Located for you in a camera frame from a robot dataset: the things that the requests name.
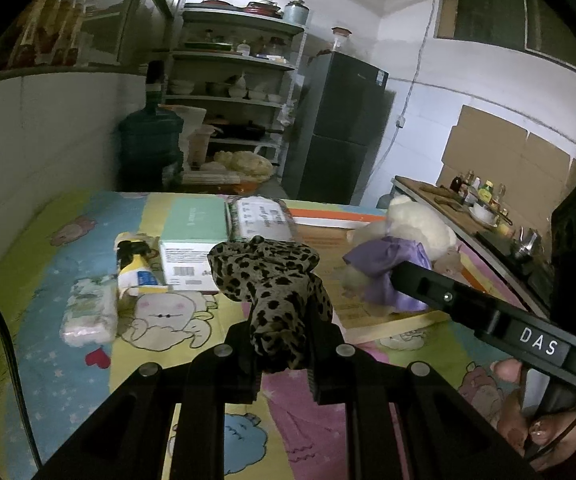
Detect white shelf rack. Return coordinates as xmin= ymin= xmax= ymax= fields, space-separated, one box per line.
xmin=164 ymin=2 xmax=309 ymax=182

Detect leopard print cloth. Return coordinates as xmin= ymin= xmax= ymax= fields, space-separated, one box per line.
xmin=207 ymin=235 xmax=335 ymax=374

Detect jar with brown lid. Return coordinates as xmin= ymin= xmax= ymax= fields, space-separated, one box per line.
xmin=331 ymin=26 xmax=353 ymax=54

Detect white bowl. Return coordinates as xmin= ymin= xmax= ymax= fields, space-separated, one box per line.
xmin=467 ymin=202 xmax=499 ymax=224

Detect small black object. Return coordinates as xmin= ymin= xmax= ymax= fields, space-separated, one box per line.
xmin=117 ymin=240 xmax=152 ymax=267

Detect printed bedsheet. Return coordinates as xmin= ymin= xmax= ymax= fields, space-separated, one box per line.
xmin=0 ymin=189 xmax=523 ymax=480

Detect dark grey fridge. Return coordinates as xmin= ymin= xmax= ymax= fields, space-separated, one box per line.
xmin=282 ymin=50 xmax=390 ymax=206

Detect stack of white bowls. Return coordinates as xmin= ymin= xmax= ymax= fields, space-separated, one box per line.
xmin=207 ymin=71 xmax=285 ymax=102

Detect blue water jug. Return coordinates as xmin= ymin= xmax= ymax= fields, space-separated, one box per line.
xmin=117 ymin=102 xmax=185 ymax=192

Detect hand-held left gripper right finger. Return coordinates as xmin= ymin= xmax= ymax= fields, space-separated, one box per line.
xmin=307 ymin=309 xmax=534 ymax=480

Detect orange drink bottle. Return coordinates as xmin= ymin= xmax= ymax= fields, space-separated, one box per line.
xmin=72 ymin=0 xmax=88 ymax=65
xmin=56 ymin=0 xmax=76 ymax=66
xmin=35 ymin=0 xmax=60 ymax=67
xmin=10 ymin=0 xmax=40 ymax=68

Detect red pot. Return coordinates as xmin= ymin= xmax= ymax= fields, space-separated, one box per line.
xmin=245 ymin=0 xmax=283 ymax=17

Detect cream plush toy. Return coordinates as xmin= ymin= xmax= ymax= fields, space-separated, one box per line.
xmin=349 ymin=194 xmax=462 ymax=311

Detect kitchen counter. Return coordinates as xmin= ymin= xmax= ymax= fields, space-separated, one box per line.
xmin=392 ymin=175 xmax=568 ymax=303

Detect beige lumpy bag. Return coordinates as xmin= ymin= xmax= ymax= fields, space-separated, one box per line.
xmin=212 ymin=149 xmax=275 ymax=179

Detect teal enamel pot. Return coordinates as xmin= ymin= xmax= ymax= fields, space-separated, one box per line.
xmin=283 ymin=0 xmax=311 ymax=26

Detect yellow white tube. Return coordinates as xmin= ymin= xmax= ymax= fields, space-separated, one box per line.
xmin=115 ymin=232 xmax=169 ymax=299

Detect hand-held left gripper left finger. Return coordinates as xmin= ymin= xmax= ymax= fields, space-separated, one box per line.
xmin=33 ymin=321 xmax=259 ymax=480

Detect translucent plastic pitcher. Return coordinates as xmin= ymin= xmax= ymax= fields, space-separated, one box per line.
xmin=187 ymin=127 xmax=217 ymax=169

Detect window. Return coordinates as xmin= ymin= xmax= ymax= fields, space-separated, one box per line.
xmin=436 ymin=0 xmax=576 ymax=87

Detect row of condiment bottles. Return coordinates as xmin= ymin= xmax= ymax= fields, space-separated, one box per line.
xmin=449 ymin=171 xmax=509 ymax=212

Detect cardboard sheet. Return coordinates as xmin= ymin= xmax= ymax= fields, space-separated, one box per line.
xmin=436 ymin=104 xmax=576 ymax=202

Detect person's right hand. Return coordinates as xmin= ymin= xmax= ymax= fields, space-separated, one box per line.
xmin=495 ymin=358 xmax=576 ymax=471

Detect teal cardboard box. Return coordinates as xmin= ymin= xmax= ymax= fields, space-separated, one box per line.
xmin=158 ymin=195 xmax=232 ymax=292

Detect glass-door wall cabinet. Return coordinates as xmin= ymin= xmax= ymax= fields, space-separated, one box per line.
xmin=0 ymin=0 xmax=179 ymax=88

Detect white wipes packet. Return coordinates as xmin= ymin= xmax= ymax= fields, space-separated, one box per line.
xmin=59 ymin=276 xmax=120 ymax=347

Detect wooden-handled knife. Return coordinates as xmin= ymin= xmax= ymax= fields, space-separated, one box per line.
xmin=419 ymin=184 xmax=464 ymax=207

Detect black wok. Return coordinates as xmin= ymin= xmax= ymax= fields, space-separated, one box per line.
xmin=212 ymin=120 xmax=285 ymax=142

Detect shiny metal utensil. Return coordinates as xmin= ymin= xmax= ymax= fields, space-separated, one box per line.
xmin=512 ymin=227 xmax=544 ymax=262

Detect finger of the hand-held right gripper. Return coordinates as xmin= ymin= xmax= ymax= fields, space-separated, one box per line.
xmin=391 ymin=259 xmax=499 ymax=334

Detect purple cloth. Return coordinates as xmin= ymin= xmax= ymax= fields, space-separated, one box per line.
xmin=343 ymin=237 xmax=434 ymax=314

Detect black cable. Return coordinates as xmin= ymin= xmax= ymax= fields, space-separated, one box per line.
xmin=0 ymin=269 xmax=40 ymax=467

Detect floral tissue pack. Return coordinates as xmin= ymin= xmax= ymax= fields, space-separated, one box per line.
xmin=225 ymin=197 xmax=297 ymax=242

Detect orange-rimmed cardboard box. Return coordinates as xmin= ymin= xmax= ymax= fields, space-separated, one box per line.
xmin=287 ymin=206 xmax=449 ymax=347

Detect white sack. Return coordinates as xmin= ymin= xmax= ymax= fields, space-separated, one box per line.
xmin=157 ymin=103 xmax=205 ymax=137

